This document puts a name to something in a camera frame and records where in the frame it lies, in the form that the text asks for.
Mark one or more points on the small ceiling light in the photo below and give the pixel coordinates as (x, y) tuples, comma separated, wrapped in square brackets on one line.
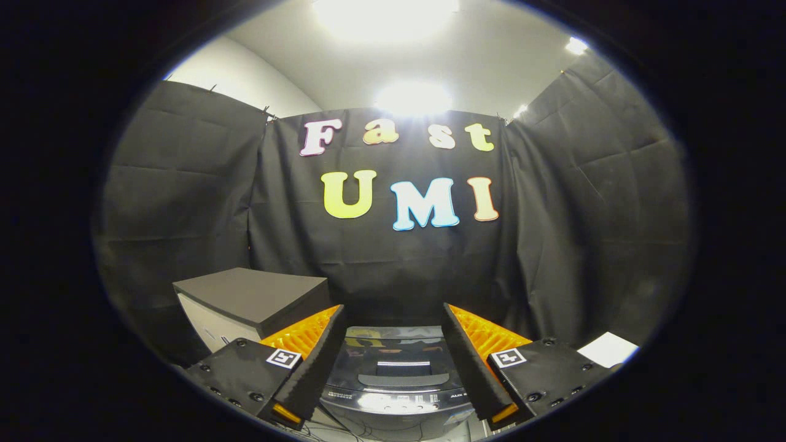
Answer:
[(576, 46)]

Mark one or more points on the grey washing machine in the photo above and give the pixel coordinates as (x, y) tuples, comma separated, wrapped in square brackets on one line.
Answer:
[(393, 417)]

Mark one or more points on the grey cabinet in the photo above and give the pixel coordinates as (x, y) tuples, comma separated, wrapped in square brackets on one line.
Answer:
[(258, 294)]

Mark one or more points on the white flat board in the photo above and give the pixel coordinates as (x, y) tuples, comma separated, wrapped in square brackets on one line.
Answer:
[(609, 350)]

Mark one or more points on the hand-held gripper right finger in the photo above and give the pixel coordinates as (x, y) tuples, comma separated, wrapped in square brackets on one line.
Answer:
[(470, 359)]

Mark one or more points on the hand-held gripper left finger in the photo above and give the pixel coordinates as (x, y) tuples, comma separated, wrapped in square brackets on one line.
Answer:
[(316, 362)]

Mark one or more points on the black backdrop cloth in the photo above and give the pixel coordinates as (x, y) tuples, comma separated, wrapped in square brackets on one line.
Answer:
[(282, 245)]

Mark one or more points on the large ceiling light panel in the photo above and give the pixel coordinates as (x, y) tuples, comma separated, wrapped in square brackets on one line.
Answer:
[(387, 15)]

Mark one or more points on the black washing machine lid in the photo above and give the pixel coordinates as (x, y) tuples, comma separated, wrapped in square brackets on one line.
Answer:
[(399, 356)]

